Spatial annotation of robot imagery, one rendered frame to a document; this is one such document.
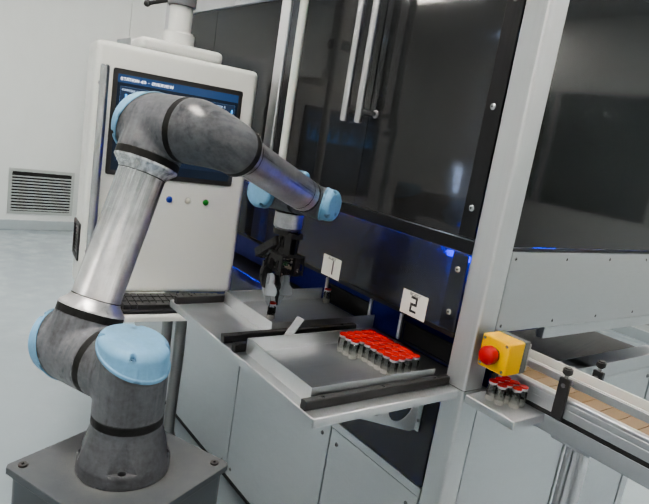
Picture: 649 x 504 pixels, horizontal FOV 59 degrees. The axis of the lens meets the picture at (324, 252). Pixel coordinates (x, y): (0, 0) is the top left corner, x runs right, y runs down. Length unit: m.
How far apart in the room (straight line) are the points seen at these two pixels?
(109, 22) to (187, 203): 4.78
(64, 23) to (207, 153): 5.51
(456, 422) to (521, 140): 0.63
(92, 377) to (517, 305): 0.91
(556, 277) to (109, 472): 1.05
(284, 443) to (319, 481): 0.20
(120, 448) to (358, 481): 0.84
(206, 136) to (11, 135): 5.43
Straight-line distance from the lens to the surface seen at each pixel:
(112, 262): 1.06
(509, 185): 1.26
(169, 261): 1.96
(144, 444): 1.02
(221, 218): 1.97
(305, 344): 1.42
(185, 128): 1.01
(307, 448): 1.86
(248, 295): 1.70
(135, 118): 1.08
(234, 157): 1.03
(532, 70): 1.28
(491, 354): 1.25
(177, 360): 2.21
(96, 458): 1.03
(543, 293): 1.47
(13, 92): 6.37
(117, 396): 0.98
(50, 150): 6.46
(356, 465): 1.68
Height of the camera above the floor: 1.38
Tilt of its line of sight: 11 degrees down
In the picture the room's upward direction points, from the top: 9 degrees clockwise
